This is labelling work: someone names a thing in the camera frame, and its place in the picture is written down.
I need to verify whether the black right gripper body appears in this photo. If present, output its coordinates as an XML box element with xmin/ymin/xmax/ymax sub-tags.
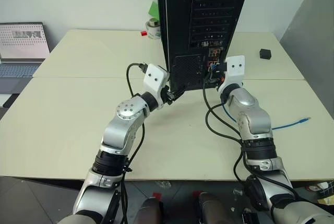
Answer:
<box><xmin>213</xmin><ymin>62</ymin><xmax>228</xmax><ymax>84</ymax></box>

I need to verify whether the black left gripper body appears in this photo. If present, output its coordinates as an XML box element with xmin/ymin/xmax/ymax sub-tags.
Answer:
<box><xmin>160</xmin><ymin>85</ymin><xmax>175</xmax><ymax>105</ymax></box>

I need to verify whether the blue ethernet cable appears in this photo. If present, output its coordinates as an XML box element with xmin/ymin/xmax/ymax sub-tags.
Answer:
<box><xmin>209</xmin><ymin>63</ymin><xmax>312</xmax><ymax>131</ymax></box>

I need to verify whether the black computer tower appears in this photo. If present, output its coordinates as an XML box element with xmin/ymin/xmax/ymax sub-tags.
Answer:
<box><xmin>156</xmin><ymin>0</ymin><xmax>253</xmax><ymax>92</ymax></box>

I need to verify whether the small black box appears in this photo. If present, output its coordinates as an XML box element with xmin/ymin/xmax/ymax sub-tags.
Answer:
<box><xmin>259</xmin><ymin>48</ymin><xmax>272</xmax><ymax>60</ymax></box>

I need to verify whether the green plastic piece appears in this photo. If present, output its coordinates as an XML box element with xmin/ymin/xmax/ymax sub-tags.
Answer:
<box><xmin>148</xmin><ymin>0</ymin><xmax>161</xmax><ymax>21</ymax></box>

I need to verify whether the grey partition panel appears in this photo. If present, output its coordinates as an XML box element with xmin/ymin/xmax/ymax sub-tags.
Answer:
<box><xmin>278</xmin><ymin>0</ymin><xmax>334</xmax><ymax>121</ymax></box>

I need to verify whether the dark rounded shape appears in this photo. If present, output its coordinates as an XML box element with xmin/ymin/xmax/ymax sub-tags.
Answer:
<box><xmin>195</xmin><ymin>192</ymin><xmax>228</xmax><ymax>224</ymax></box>
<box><xmin>137</xmin><ymin>197</ymin><xmax>164</xmax><ymax>224</ymax></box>

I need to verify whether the grey open laptop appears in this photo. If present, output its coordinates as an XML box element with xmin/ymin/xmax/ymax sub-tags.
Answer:
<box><xmin>0</xmin><ymin>21</ymin><xmax>51</xmax><ymax>109</ymax></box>

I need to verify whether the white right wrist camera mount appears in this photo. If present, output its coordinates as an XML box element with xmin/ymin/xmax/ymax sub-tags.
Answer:
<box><xmin>218</xmin><ymin>55</ymin><xmax>246</xmax><ymax>95</ymax></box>

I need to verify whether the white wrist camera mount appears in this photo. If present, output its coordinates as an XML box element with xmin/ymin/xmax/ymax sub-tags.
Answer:
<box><xmin>143</xmin><ymin>63</ymin><xmax>171</xmax><ymax>102</ymax></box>
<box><xmin>218</xmin><ymin>55</ymin><xmax>246</xmax><ymax>95</ymax></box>

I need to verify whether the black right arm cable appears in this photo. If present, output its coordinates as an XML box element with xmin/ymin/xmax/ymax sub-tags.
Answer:
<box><xmin>202</xmin><ymin>73</ymin><xmax>303</xmax><ymax>209</ymax></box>

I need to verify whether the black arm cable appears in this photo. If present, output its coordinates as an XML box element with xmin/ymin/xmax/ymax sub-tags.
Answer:
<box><xmin>120</xmin><ymin>63</ymin><xmax>149</xmax><ymax>224</ymax></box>
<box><xmin>202</xmin><ymin>73</ymin><xmax>303</xmax><ymax>209</ymax></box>

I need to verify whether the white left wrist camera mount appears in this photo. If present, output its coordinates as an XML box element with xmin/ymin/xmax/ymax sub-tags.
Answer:
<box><xmin>143</xmin><ymin>63</ymin><xmax>171</xmax><ymax>102</ymax></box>

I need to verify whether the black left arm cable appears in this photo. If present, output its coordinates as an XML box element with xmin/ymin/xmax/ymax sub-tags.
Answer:
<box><xmin>120</xmin><ymin>63</ymin><xmax>149</xmax><ymax>224</ymax></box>

